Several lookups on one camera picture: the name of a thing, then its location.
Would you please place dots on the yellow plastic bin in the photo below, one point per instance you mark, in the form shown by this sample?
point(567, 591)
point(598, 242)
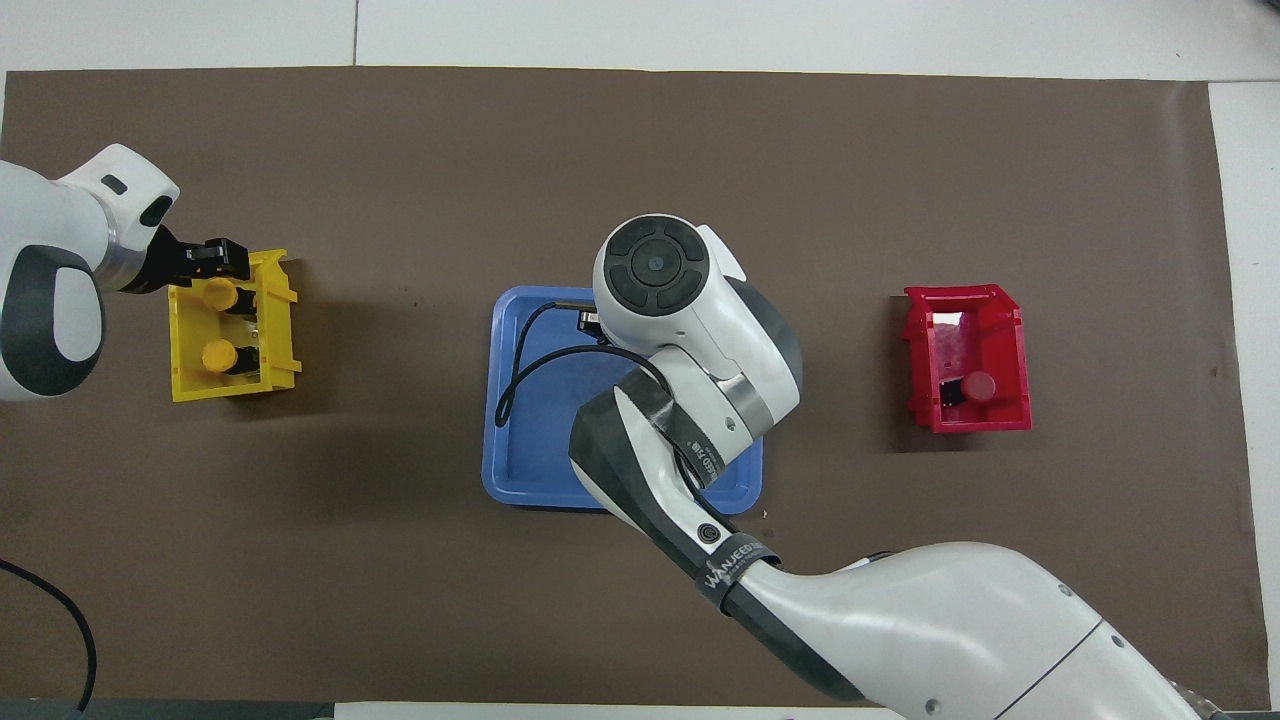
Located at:
point(281, 350)

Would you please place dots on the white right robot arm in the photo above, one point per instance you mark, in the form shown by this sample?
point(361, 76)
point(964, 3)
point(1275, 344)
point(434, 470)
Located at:
point(900, 620)

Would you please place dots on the red push button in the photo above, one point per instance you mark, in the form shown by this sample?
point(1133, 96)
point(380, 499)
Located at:
point(978, 387)

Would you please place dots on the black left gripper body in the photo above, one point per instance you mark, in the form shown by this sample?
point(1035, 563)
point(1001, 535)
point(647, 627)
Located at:
point(180, 265)

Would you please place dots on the blue plastic tray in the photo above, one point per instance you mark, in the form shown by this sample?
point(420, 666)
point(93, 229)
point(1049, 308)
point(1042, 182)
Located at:
point(530, 455)

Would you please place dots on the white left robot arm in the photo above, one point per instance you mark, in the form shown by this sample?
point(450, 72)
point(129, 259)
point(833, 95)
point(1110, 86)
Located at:
point(50, 220)

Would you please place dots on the brown table mat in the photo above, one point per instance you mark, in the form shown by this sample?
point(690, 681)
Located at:
point(640, 150)

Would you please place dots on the red plastic bin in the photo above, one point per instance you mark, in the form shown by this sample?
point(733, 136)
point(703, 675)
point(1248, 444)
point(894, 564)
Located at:
point(1012, 372)

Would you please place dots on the yellow push button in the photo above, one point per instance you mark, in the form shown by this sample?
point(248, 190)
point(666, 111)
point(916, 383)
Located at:
point(218, 356)
point(219, 295)

